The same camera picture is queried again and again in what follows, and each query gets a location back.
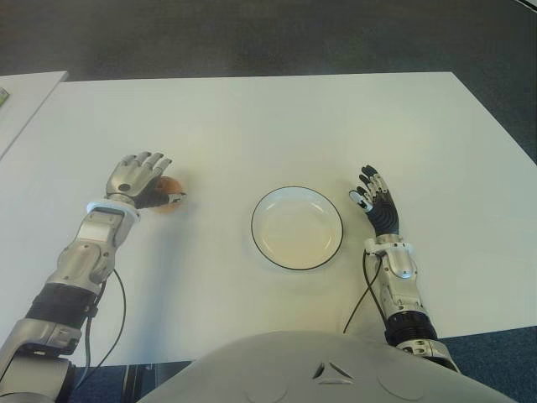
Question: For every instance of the red yellow apple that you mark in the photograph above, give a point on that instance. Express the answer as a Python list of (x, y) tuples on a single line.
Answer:
[(170, 188)]

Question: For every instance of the white plate with black rim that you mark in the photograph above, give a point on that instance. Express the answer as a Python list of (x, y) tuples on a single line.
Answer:
[(297, 228)]

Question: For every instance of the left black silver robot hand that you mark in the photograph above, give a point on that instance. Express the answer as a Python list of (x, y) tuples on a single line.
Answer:
[(130, 176)]

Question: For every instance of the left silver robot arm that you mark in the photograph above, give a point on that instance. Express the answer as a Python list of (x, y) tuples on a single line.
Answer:
[(88, 247)]

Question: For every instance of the grey robot torso shell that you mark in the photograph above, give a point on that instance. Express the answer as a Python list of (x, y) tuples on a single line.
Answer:
[(327, 373)]

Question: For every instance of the white side table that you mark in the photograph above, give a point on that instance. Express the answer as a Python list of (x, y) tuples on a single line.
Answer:
[(25, 105)]

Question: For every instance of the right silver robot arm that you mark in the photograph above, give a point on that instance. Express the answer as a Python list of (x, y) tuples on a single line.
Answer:
[(403, 268)]

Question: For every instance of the green flat packet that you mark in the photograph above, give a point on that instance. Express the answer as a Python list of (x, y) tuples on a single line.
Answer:
[(3, 97)]

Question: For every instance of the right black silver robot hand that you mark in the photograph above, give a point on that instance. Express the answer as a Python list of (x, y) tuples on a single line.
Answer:
[(384, 214)]

